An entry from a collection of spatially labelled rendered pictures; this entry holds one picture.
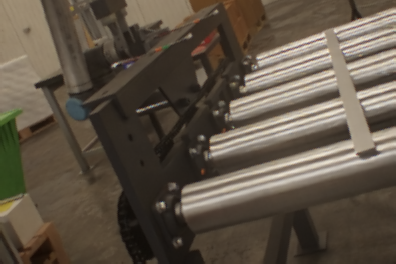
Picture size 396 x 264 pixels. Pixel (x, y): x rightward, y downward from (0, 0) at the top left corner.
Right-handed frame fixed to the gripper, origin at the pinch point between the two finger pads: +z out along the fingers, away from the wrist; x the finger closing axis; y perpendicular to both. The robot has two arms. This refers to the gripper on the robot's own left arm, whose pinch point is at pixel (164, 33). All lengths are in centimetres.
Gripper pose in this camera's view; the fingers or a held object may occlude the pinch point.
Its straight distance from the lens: 201.5
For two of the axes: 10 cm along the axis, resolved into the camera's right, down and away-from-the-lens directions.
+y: -2.2, 3.6, -9.1
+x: -3.7, -8.9, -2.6
